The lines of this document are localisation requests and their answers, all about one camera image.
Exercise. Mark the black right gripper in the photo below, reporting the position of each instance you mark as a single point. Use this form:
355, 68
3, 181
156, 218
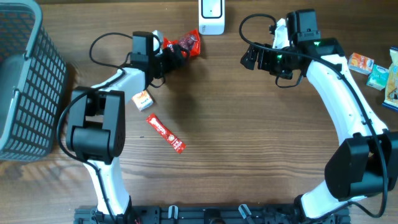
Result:
264, 63

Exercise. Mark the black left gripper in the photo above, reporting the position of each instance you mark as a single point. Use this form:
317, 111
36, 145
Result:
173, 62

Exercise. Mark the red candy bag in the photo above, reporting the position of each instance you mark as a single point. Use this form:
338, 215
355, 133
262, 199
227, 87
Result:
190, 41

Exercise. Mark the orange small box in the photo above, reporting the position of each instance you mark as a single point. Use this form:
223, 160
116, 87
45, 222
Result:
142, 100
360, 63

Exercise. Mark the red stick sachet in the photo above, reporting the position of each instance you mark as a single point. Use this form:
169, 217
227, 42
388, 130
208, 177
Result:
177, 144

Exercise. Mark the teal small box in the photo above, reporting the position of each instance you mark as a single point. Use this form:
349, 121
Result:
378, 77

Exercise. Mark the white cream snack bag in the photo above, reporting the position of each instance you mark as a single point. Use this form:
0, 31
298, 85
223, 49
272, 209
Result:
390, 99

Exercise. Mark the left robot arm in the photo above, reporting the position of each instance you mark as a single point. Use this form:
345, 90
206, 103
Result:
96, 123

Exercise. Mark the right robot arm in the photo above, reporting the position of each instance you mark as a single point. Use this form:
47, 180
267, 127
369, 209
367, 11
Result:
365, 163

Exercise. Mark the white barcode scanner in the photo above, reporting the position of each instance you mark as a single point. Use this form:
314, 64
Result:
211, 17

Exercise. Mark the grey plastic mesh basket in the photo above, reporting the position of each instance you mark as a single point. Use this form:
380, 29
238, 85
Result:
34, 77

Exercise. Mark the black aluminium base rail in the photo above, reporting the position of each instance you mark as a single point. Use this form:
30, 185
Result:
202, 214

